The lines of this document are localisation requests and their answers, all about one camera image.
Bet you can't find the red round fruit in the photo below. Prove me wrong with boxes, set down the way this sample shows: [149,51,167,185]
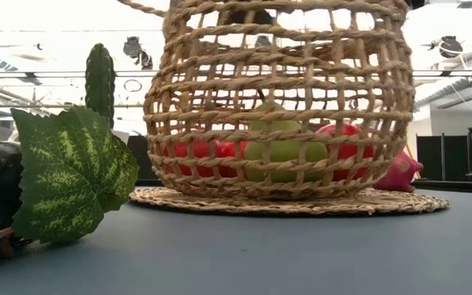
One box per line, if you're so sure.
[161,138,220,179]
[315,122,376,184]

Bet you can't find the yellow-green pear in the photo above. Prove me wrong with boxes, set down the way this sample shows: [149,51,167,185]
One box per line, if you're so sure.
[243,102,329,184]

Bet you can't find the woven wicker basket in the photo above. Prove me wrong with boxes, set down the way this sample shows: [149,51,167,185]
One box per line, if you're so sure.
[116,0,450,217]

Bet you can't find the pink dragon fruit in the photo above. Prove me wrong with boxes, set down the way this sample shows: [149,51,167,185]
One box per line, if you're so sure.
[373,150,424,193]

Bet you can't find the white hexagonal plant pot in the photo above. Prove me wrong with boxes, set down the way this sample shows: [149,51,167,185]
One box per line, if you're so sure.
[111,129,130,145]

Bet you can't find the black ceiling-hung fixture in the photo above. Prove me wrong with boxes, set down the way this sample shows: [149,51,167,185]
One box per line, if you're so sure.
[122,35,154,70]
[428,35,465,59]

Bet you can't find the green cactus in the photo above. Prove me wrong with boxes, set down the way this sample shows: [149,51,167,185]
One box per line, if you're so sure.
[84,43,117,130]

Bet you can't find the black grapes with leaf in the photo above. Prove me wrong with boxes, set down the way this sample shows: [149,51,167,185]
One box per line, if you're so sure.
[0,105,141,259]

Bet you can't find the black room divider panel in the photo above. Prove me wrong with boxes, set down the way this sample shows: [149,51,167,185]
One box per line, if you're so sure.
[415,134,469,182]

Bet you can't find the black table frame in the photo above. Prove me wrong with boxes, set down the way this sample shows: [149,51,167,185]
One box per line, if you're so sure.
[414,178,472,195]

